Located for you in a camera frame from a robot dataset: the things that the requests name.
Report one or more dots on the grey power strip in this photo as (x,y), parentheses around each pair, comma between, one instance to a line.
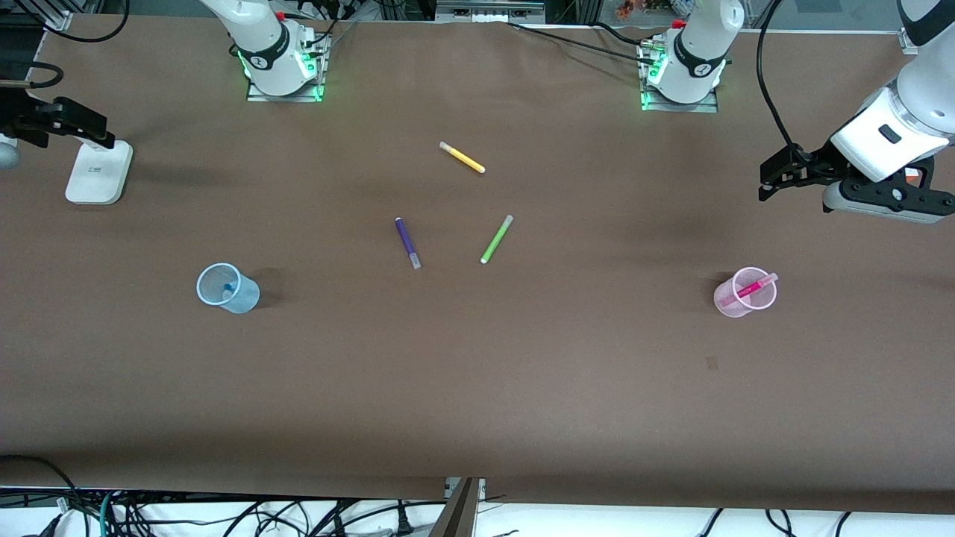
(492,11)

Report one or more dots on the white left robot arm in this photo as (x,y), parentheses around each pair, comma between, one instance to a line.
(701,60)

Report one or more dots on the pink marker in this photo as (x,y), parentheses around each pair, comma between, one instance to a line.
(755,287)

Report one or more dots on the brown table cover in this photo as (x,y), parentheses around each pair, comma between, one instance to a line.
(477,373)

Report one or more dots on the white bracket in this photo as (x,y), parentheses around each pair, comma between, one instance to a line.
(450,488)

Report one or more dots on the brown beam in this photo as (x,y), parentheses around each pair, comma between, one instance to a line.
(459,514)

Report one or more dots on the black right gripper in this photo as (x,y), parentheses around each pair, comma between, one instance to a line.
(22,114)

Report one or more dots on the green marker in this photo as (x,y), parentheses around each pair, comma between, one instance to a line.
(496,239)

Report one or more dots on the blue marker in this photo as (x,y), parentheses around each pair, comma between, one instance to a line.
(227,291)

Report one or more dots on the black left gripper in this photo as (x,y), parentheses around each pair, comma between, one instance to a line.
(819,162)

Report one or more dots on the orange figure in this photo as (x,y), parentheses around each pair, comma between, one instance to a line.
(625,9)

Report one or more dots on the purple marker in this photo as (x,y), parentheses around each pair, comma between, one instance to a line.
(406,240)

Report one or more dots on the white desk lamp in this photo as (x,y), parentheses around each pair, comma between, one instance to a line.
(93,179)

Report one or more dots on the yellow marker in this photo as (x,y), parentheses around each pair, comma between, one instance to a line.
(462,157)

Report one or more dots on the translucent blue cup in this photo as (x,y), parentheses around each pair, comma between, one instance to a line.
(246,300)

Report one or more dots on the translucent pink cup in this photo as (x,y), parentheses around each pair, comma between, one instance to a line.
(725,304)

